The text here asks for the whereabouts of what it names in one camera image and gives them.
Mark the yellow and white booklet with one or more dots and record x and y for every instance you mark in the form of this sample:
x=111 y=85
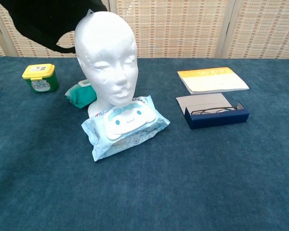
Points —
x=214 y=80

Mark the navy blue glasses case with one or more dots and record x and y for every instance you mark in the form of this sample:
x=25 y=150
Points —
x=219 y=120

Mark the green wet wipes pack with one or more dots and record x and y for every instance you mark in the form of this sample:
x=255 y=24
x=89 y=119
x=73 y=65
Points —
x=80 y=96

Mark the green tub with yellow lid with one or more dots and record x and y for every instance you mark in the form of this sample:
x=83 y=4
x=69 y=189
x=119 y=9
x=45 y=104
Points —
x=41 y=83

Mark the white foam mannequin head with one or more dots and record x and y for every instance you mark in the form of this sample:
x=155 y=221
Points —
x=103 y=48

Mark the black rimmed eyeglasses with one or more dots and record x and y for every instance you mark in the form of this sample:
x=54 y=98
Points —
x=208 y=111

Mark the black baseball cap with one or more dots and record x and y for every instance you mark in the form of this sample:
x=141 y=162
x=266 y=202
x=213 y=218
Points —
x=45 y=19

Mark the woven bamboo folding screen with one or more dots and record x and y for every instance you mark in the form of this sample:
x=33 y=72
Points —
x=183 y=29

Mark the light blue cartoon wipes pack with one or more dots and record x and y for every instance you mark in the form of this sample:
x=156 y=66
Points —
x=130 y=120

